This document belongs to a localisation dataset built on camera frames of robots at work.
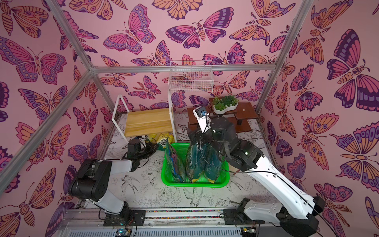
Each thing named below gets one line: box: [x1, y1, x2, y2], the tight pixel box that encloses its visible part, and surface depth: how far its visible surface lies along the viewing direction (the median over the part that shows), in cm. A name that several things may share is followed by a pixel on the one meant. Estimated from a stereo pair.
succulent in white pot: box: [212, 94, 240, 115], surface depth 88 cm
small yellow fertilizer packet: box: [156, 132, 175, 152], surface depth 97 cm
